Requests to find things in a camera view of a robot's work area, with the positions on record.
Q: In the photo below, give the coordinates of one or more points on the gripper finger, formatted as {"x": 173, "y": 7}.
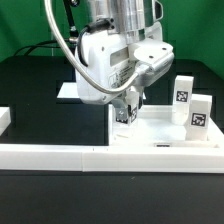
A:
{"x": 122, "y": 111}

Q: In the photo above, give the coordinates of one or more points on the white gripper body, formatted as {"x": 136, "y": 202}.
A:
{"x": 117, "y": 66}

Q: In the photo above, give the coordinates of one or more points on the white square table top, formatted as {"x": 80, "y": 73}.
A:
{"x": 153, "y": 128}

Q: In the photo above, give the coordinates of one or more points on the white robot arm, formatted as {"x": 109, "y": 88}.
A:
{"x": 127, "y": 17}

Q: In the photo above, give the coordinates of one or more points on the white base tag plate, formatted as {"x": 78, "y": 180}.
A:
{"x": 68, "y": 90}

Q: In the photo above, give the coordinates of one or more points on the white U-shaped obstacle fence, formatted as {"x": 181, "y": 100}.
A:
{"x": 111, "y": 158}

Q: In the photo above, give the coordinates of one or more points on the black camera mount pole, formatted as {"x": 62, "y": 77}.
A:
{"x": 68, "y": 4}

